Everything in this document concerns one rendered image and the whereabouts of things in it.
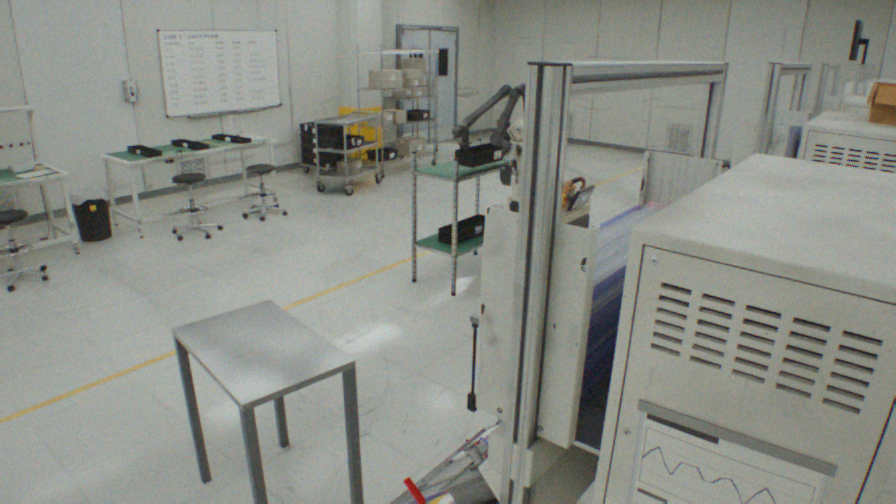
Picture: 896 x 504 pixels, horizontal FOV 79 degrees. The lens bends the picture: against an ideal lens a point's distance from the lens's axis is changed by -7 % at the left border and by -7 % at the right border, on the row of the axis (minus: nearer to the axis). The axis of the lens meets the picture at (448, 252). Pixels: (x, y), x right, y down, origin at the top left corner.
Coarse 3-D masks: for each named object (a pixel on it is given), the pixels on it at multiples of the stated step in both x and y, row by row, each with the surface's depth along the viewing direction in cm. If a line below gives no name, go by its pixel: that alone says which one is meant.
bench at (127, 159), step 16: (224, 144) 649; (240, 144) 650; (256, 144) 663; (272, 144) 683; (112, 160) 573; (128, 160) 562; (144, 160) 564; (160, 160) 577; (176, 160) 595; (272, 160) 689; (272, 176) 696; (112, 192) 609; (112, 208) 614
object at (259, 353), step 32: (224, 320) 242; (256, 320) 243; (288, 320) 243; (192, 352) 218; (224, 352) 217; (256, 352) 218; (288, 352) 218; (320, 352) 219; (192, 384) 243; (224, 384) 197; (256, 384) 197; (288, 384) 198; (352, 384) 217; (192, 416) 246; (352, 416) 221; (256, 448) 194; (352, 448) 226; (256, 480) 198; (352, 480) 232
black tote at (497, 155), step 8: (488, 144) 476; (456, 152) 444; (472, 152) 462; (480, 152) 441; (488, 152) 450; (496, 152) 458; (464, 160) 441; (472, 160) 436; (480, 160) 444; (488, 160) 453; (496, 160) 462
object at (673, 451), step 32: (640, 416) 72; (672, 416) 69; (640, 448) 74; (672, 448) 70; (704, 448) 67; (736, 448) 65; (768, 448) 62; (640, 480) 75; (672, 480) 71; (704, 480) 68; (736, 480) 66; (768, 480) 63; (800, 480) 61
